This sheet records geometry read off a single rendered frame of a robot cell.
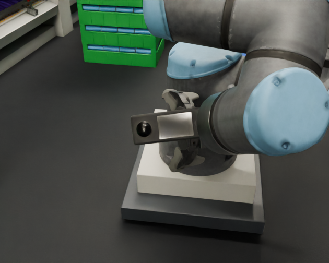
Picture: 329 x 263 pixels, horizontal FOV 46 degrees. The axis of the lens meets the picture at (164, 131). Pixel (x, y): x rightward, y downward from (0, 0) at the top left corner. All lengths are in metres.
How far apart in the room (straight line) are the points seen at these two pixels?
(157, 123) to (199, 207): 0.35
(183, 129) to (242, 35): 0.17
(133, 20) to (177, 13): 1.02
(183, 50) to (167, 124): 0.25
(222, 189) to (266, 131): 0.48
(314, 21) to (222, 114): 0.15
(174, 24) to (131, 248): 0.54
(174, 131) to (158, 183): 0.32
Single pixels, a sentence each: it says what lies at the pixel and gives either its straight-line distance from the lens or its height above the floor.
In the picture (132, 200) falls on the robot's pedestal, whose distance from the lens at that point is 0.90.
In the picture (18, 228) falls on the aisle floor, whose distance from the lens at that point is 0.98.
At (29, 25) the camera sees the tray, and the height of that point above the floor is 0.13.
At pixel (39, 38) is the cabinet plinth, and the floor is 0.04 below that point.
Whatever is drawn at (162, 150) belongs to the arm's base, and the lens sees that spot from 0.90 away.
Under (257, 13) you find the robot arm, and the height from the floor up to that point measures 0.56.
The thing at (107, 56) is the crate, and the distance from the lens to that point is 1.61.
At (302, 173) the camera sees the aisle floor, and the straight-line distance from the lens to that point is 1.12.
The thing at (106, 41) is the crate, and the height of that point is 0.10.
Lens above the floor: 0.71
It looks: 36 degrees down
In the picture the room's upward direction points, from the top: straight up
